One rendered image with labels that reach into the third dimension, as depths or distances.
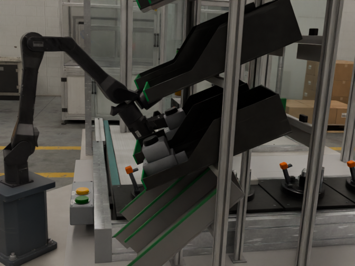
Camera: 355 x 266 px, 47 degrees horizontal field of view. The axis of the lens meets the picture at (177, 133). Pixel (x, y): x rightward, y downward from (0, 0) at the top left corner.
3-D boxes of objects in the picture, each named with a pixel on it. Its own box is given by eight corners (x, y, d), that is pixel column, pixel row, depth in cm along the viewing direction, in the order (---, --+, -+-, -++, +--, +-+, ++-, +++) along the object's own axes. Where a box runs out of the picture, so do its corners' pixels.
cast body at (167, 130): (170, 144, 91) (157, 116, 90) (168, 140, 96) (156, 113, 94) (204, 130, 91) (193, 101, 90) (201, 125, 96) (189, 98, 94)
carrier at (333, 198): (284, 214, 123) (288, 174, 120) (254, 185, 146) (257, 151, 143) (355, 210, 128) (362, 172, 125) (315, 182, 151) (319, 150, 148)
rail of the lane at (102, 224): (94, 263, 109) (94, 226, 107) (92, 161, 194) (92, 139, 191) (115, 262, 110) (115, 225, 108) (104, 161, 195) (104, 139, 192)
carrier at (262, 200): (205, 218, 118) (208, 177, 115) (187, 187, 141) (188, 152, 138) (283, 214, 123) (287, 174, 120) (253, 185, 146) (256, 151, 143)
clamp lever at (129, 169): (133, 191, 124) (124, 169, 121) (133, 189, 125) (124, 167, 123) (145, 187, 124) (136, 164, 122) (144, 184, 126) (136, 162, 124)
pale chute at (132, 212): (127, 249, 92) (113, 236, 92) (131, 223, 105) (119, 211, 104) (220, 168, 88) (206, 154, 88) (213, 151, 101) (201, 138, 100)
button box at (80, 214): (69, 225, 121) (69, 206, 120) (72, 198, 141) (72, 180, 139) (94, 224, 122) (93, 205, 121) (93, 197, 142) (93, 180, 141)
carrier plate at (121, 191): (116, 222, 113) (116, 216, 112) (112, 190, 136) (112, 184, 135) (201, 218, 118) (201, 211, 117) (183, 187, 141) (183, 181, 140)
